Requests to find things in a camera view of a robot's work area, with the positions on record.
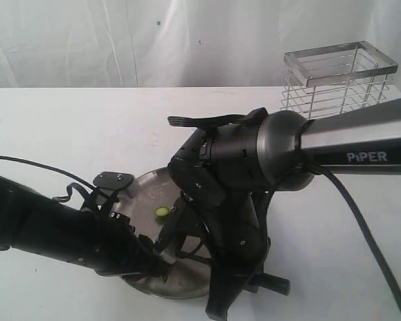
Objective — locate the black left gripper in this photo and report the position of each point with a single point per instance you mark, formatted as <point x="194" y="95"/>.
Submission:
<point x="119" y="251"/>

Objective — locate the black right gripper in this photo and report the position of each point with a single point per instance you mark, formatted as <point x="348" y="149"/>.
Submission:
<point x="237" y="245"/>

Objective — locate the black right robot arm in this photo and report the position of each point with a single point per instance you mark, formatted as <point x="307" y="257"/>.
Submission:
<point x="232" y="165"/>

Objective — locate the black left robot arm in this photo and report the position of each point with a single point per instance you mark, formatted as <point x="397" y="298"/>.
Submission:
<point x="89" y="237"/>

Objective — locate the round cut cucumber slice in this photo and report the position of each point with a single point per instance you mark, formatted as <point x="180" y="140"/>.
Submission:
<point x="161" y="214"/>

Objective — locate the round steel plate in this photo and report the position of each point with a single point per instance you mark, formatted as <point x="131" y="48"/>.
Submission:
<point x="190" y="275"/>

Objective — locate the white backdrop curtain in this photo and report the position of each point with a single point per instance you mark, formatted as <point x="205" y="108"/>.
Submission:
<point x="179" y="43"/>

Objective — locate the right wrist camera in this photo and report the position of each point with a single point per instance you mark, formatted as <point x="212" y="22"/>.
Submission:
<point x="180" y="224"/>

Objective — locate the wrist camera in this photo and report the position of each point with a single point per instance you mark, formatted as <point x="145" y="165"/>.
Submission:
<point x="180" y="224"/>
<point x="107" y="186"/>

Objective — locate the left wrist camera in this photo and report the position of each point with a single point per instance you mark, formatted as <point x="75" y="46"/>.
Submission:
<point x="107" y="186"/>

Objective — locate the wire metal basket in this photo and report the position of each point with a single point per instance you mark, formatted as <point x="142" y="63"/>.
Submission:
<point x="335" y="79"/>

